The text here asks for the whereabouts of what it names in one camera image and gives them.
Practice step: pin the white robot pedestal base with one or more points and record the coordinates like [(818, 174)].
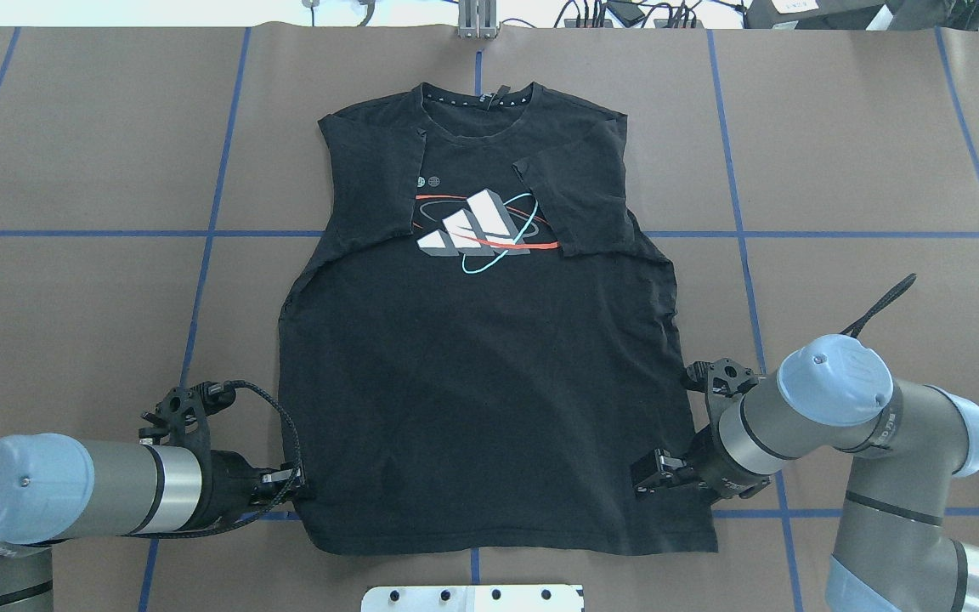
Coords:
[(493, 597)]

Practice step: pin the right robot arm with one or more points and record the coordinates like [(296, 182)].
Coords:
[(907, 441)]

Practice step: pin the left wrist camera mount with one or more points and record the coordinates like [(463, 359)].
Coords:
[(180, 419)]

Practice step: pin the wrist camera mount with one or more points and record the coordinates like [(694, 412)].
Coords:
[(723, 383), (180, 419)]

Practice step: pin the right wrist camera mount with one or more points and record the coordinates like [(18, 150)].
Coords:
[(723, 383)]

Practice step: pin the aluminium frame post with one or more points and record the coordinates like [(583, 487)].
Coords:
[(477, 19)]

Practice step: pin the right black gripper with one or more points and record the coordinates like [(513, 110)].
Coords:
[(713, 471)]

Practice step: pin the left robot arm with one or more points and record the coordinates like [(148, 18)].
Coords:
[(55, 488)]

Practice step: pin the black graphic t-shirt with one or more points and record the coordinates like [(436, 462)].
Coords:
[(484, 340)]

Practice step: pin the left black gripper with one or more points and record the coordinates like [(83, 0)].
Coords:
[(229, 483)]

